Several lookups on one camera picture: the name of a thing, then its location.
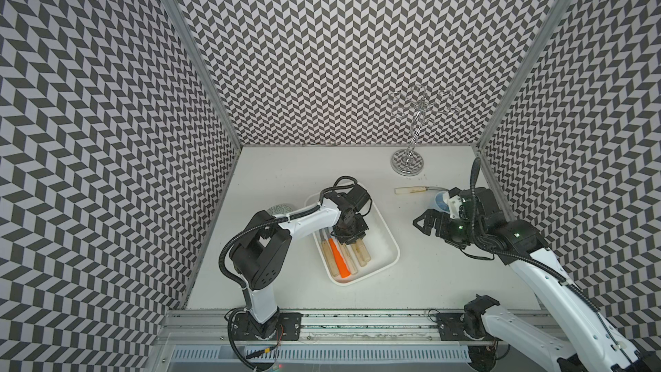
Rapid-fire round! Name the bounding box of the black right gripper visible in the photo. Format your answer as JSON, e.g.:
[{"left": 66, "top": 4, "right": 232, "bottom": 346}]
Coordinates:
[{"left": 412, "top": 208, "right": 485, "bottom": 247}]

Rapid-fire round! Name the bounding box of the wooden handle sickle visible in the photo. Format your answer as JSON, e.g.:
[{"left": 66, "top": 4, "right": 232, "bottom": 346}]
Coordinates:
[
  {"left": 351, "top": 243, "right": 367, "bottom": 267},
  {"left": 356, "top": 239, "right": 371, "bottom": 264}
]

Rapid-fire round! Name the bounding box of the blue blade sickle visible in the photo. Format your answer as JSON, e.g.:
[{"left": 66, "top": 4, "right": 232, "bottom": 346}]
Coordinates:
[{"left": 339, "top": 243, "right": 358, "bottom": 276}]

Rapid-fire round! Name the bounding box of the white plastic storage box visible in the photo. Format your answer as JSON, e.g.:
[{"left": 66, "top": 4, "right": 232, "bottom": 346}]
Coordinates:
[{"left": 309, "top": 203, "right": 400, "bottom": 287}]

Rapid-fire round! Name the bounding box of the orange collar sickle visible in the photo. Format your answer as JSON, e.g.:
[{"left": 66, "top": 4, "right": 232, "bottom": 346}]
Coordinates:
[{"left": 328, "top": 239, "right": 351, "bottom": 279}]

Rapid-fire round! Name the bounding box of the light blue mug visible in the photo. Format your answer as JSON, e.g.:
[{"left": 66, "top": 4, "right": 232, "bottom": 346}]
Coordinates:
[{"left": 432, "top": 191, "right": 450, "bottom": 213}]

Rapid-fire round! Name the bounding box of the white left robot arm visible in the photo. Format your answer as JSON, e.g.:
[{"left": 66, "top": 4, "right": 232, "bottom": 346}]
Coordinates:
[{"left": 218, "top": 176, "right": 372, "bottom": 340}]

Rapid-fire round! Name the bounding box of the clear glass cup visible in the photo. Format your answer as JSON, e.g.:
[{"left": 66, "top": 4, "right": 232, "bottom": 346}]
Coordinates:
[{"left": 267, "top": 203, "right": 295, "bottom": 216}]

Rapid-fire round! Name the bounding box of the chrome wire stand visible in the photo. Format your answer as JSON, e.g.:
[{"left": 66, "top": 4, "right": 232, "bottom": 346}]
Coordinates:
[{"left": 388, "top": 84, "right": 456, "bottom": 177}]

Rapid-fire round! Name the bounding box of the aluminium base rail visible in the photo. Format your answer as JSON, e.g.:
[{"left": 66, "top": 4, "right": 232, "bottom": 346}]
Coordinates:
[{"left": 164, "top": 309, "right": 564, "bottom": 365}]

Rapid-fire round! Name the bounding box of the aluminium corner post right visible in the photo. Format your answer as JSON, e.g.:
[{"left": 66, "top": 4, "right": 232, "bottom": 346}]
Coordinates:
[{"left": 477, "top": 0, "right": 573, "bottom": 153}]

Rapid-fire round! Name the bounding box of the aluminium corner post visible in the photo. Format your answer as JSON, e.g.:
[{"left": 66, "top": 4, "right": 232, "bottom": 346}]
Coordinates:
[
  {"left": 160, "top": 0, "right": 242, "bottom": 151},
  {"left": 477, "top": 0, "right": 573, "bottom": 153}
]

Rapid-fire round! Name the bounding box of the aluminium corner post left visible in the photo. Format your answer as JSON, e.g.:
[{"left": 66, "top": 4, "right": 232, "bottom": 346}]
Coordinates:
[{"left": 160, "top": 0, "right": 242, "bottom": 151}]

